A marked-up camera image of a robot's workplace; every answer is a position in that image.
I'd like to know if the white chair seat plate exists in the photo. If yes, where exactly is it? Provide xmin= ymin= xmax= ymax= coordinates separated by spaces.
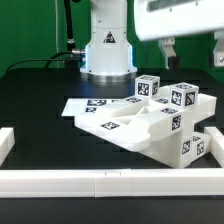
xmin=139 ymin=114 xmax=193 ymax=168

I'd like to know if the white chair back frame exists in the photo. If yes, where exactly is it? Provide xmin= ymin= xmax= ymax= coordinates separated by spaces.
xmin=75 ymin=86 xmax=217 ymax=152

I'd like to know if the white tagged chair nut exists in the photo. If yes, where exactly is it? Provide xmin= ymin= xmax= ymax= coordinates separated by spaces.
xmin=135 ymin=74 xmax=160 ymax=97

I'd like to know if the black cable bundle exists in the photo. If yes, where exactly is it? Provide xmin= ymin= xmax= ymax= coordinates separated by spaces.
xmin=6 ymin=0 xmax=88 ymax=73

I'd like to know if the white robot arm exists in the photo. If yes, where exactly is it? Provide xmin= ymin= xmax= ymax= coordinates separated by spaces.
xmin=80 ymin=0 xmax=224 ymax=81

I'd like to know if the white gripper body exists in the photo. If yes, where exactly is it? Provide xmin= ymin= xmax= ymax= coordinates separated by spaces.
xmin=134 ymin=0 xmax=224 ymax=41

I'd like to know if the white U-shaped fence frame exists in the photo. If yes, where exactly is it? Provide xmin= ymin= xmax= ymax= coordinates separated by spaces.
xmin=0 ymin=128 xmax=224 ymax=198

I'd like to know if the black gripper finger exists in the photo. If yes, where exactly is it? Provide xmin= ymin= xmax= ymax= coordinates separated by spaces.
xmin=158 ymin=37 xmax=180 ymax=70
xmin=211 ymin=30 xmax=224 ymax=67

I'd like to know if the white marker base sheet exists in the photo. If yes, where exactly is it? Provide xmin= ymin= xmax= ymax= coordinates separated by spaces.
xmin=61 ymin=98 xmax=117 ymax=117

